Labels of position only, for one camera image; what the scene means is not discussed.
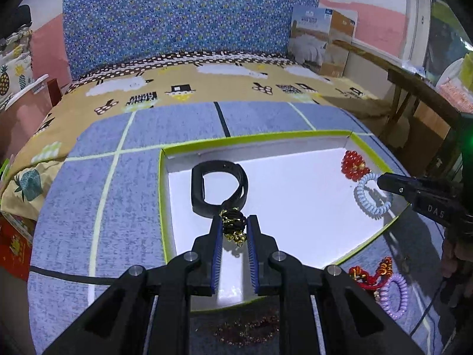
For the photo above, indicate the pineapple print cloth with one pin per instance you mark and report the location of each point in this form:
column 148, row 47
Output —
column 14, row 70

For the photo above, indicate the blue floral headboard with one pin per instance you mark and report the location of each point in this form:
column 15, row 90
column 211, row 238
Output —
column 184, row 14

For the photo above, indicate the yellow printed bedsheet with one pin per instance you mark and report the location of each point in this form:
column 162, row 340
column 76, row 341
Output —
column 221, row 85

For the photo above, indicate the blue-grey mat with lines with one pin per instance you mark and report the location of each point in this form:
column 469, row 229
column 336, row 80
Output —
column 111, row 199

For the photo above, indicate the cardboard quilt box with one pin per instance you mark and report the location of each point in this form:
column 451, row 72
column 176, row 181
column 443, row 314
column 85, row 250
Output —
column 314, row 44

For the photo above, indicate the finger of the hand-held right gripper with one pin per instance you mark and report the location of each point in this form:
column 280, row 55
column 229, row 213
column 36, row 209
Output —
column 397, row 185

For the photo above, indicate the white tray with green rim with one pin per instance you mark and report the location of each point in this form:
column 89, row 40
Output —
column 295, row 199

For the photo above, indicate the wooden bench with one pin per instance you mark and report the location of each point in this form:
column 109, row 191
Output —
column 417, row 85

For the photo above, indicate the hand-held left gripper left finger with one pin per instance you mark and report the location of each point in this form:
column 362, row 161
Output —
column 218, row 255

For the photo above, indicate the dark red box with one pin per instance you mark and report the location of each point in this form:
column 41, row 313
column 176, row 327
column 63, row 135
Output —
column 54, row 90

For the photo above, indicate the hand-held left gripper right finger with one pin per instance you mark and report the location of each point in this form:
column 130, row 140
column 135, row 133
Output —
column 252, row 255

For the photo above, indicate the person's right hand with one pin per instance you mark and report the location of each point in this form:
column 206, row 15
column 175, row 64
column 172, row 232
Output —
column 452, row 259

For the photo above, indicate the black wristband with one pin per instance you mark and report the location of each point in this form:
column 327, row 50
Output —
column 197, row 199

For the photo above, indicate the white plastic bag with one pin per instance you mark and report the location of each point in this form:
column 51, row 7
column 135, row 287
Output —
column 458, row 92

